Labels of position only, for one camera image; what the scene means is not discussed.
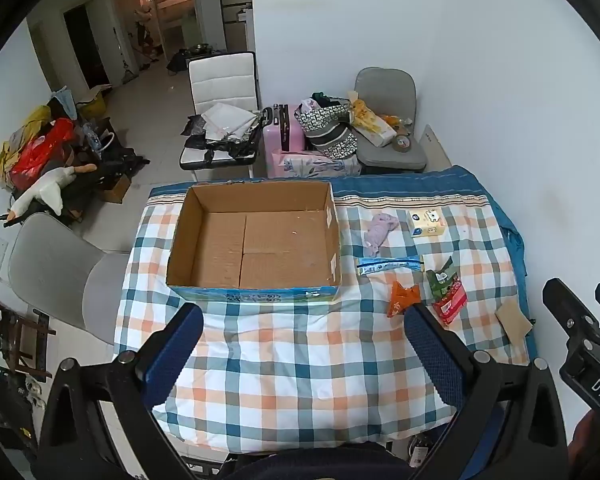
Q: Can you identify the green snack packet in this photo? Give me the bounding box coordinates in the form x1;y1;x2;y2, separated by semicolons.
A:
425;256;460;303

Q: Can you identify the small cardboard box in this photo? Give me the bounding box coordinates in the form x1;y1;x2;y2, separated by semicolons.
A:
100;172;132;204

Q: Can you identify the light grey shell chair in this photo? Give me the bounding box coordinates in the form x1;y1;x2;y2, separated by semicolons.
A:
7;212;131;346

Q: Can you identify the cardboard sheet against wall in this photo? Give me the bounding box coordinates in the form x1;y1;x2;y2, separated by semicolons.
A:
420;124;453;173

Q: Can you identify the red snack packet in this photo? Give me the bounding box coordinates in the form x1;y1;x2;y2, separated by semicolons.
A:
432;280;468;327

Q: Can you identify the purple soft cloth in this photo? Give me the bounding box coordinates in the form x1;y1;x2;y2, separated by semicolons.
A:
362;212;402;257

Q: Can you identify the orange snack packet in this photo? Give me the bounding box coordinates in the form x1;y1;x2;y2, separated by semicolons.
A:
386;281;422;318

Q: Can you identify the red plastic bag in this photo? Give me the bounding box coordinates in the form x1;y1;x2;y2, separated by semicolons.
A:
9;119;76;186

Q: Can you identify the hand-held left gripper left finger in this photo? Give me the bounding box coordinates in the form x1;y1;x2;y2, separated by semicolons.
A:
35;302;205;480

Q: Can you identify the floral fabric box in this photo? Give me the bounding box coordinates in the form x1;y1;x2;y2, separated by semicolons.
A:
271;149;361;178

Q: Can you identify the plaid quilt with blue border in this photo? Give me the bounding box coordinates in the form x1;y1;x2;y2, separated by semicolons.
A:
112;164;537;456

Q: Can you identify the grey upholstered chair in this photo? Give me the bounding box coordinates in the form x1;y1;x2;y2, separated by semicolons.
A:
352;67;427;175

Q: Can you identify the patterned black white bag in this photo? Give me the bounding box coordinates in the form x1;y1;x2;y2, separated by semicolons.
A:
294;94;360;160

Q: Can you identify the grey plastic bag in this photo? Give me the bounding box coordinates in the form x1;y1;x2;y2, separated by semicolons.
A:
200;102;260;138

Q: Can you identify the yellow bin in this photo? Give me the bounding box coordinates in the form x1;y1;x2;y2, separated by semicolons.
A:
77;85;113;119

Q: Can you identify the white goose plush toy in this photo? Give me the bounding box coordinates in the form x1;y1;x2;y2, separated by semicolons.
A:
7;164;101;222

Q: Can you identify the open cardboard box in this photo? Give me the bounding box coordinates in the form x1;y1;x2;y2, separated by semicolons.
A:
166;180;342;305

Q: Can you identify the yellow tissue pack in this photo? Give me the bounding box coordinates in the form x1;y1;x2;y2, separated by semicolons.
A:
407;208;446;238

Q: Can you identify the long blue white packet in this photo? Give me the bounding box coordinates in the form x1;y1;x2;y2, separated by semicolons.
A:
355;256;425;277

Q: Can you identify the black plastic bag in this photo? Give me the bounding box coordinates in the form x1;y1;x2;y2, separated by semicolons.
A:
181;115;261;158

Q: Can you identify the yellow plastic bag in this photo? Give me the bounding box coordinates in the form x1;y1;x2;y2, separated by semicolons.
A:
0;105;52;191

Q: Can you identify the flat cardboard piece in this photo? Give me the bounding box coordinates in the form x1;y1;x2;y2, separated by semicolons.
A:
495;301;533;345

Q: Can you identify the wooden folding chair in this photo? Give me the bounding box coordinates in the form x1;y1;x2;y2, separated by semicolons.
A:
0;285;58;382

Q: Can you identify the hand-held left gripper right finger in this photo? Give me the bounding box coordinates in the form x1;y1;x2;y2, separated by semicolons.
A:
404;304;569;480

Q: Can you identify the white padded chair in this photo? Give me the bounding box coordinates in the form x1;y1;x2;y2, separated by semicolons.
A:
179;51;261;181

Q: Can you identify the white package with yellow cloth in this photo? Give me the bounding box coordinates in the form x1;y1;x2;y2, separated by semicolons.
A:
349;91;398;148

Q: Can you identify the pink suitcase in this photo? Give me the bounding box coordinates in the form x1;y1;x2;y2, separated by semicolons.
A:
261;104;306;178

